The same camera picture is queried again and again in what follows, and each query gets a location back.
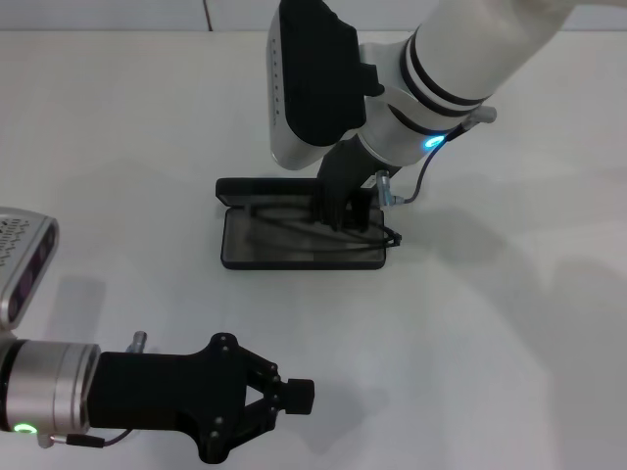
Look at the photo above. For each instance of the black glasses case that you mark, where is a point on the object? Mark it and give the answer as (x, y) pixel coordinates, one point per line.
(294, 266)

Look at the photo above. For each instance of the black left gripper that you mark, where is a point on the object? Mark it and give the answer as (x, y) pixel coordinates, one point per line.
(157, 391)

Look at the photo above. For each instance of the black glasses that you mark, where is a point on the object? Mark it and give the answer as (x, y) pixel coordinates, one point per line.
(394, 240)

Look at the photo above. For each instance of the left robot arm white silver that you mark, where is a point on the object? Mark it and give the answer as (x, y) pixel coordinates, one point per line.
(49, 387)

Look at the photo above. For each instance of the right wrist camera silver housing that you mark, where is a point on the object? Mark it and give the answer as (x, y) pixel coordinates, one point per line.
(313, 73)

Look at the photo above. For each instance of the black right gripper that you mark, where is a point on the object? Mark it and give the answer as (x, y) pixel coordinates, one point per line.
(348, 169)

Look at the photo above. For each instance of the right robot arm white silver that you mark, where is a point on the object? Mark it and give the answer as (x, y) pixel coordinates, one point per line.
(465, 49)

